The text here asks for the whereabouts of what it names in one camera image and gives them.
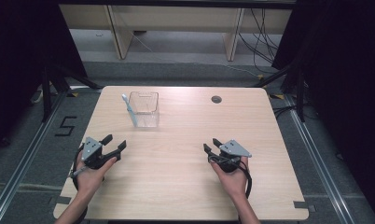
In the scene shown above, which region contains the silver cable plug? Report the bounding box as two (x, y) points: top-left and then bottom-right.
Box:
(70, 167), (89, 179)

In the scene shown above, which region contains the black metal stand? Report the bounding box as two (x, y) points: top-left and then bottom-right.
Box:
(253, 63), (307, 123)
(40, 63), (102, 123)

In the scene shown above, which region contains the black curtain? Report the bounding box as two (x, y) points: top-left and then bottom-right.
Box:
(0, 0), (88, 155)
(271, 0), (375, 217)

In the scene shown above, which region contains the light wooden desk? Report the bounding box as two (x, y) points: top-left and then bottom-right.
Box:
(58, 4), (294, 62)

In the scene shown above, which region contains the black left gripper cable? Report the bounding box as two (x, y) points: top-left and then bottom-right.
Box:
(71, 143), (89, 224)

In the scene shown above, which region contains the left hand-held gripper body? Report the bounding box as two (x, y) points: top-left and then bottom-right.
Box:
(81, 136), (121, 171)

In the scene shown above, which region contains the person's right hand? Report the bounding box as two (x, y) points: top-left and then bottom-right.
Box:
(211, 156), (250, 197)

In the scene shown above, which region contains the metal floor rail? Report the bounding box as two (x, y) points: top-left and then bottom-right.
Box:
(0, 92), (68, 224)
(283, 93), (357, 224)

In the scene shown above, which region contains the light blue toothbrush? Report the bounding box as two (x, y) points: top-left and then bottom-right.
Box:
(121, 93), (139, 127)

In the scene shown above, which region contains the person's left hand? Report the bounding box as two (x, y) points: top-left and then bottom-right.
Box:
(75, 152), (118, 195)

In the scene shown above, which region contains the black floor cable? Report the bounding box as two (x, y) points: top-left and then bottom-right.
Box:
(271, 105), (298, 119)

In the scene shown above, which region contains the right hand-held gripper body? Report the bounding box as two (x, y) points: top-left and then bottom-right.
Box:
(209, 139), (253, 174)

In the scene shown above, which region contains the clear plastic container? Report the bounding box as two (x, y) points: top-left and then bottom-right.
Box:
(126, 91), (160, 129)

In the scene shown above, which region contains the bundle of black cables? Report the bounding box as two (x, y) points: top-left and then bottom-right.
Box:
(237, 7), (283, 75)

